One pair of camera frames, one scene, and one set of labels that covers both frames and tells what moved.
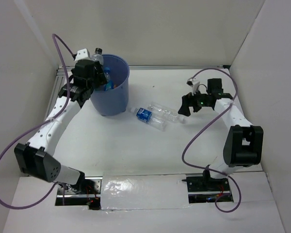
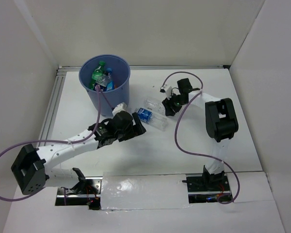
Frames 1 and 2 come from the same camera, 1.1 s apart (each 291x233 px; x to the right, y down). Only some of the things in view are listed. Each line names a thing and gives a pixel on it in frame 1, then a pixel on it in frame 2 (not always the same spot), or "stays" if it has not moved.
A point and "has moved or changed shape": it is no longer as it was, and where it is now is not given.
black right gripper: x=187 y=101 → x=169 y=106
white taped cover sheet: x=144 y=191 stays
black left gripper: x=101 y=78 → x=139 y=126
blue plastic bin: x=115 y=102 stays
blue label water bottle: x=148 y=117 stays
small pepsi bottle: x=98 y=56 has moved or changed shape
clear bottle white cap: x=167 y=113 → x=153 y=104
